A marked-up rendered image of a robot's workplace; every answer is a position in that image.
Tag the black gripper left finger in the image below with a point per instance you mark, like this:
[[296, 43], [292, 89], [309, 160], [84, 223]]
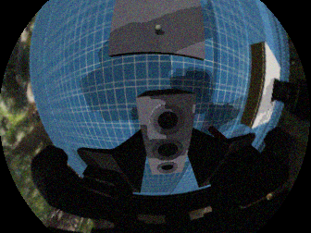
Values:
[[127, 159]]

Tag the red cylindrical peg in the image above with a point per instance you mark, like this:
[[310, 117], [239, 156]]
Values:
[[216, 133]]

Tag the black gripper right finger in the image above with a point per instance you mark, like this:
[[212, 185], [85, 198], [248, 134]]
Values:
[[206, 153]]

